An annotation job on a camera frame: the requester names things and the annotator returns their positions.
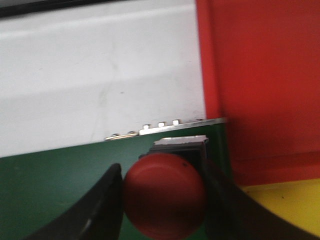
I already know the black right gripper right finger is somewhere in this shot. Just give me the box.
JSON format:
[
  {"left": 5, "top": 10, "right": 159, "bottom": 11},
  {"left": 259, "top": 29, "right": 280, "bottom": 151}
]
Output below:
[{"left": 203, "top": 160, "right": 318, "bottom": 240}]

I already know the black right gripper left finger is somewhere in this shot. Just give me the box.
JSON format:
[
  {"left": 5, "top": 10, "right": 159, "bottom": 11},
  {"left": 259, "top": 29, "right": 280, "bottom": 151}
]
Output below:
[{"left": 25, "top": 163, "right": 124, "bottom": 240}]

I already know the red mushroom push button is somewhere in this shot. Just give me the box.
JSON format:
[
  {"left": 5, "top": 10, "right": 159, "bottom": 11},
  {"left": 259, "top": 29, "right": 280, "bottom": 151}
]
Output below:
[{"left": 123, "top": 135, "right": 208, "bottom": 240}]

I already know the yellow plate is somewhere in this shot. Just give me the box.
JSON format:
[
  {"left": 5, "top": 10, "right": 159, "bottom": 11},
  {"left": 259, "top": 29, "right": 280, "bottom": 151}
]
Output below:
[{"left": 242, "top": 179, "right": 320, "bottom": 237}]

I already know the green conveyor belt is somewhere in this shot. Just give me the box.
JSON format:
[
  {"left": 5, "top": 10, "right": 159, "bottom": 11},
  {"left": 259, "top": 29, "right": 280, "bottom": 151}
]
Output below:
[{"left": 0, "top": 123, "right": 232, "bottom": 240}]

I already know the red plate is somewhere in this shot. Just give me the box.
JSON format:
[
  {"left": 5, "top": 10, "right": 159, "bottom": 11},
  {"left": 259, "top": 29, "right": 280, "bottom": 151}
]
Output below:
[{"left": 196, "top": 0, "right": 320, "bottom": 186}]

